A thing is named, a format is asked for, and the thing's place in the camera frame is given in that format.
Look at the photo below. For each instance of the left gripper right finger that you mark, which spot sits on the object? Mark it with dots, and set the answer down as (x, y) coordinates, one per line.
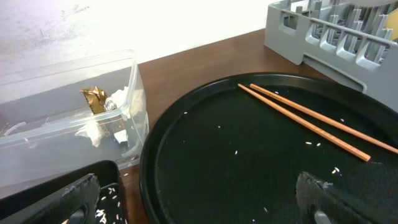
(322, 202)

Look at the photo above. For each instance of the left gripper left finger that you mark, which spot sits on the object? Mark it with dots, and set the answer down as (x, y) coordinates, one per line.
(48, 210)

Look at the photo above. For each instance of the wooden chopstick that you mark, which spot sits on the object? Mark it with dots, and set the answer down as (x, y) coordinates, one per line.
(323, 118)
(360, 154)

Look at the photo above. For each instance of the gold brown snack wrapper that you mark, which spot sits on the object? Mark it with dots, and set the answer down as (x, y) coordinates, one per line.
(95, 98)

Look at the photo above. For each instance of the white tissue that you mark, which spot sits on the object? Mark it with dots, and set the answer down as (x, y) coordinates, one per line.
(117, 128)

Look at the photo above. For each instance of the yellow bowl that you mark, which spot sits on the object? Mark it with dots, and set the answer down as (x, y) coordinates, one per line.
(392, 23)

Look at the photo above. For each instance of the grey dishwasher rack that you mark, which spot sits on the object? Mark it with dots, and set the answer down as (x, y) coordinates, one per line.
(351, 42)

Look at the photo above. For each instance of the black rectangular tray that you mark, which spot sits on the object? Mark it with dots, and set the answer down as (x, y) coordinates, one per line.
(13, 205)

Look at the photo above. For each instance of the clear plastic bin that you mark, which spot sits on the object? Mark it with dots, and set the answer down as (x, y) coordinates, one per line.
(42, 108)

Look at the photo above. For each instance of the round black tray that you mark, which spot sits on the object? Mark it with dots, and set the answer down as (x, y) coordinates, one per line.
(220, 155)

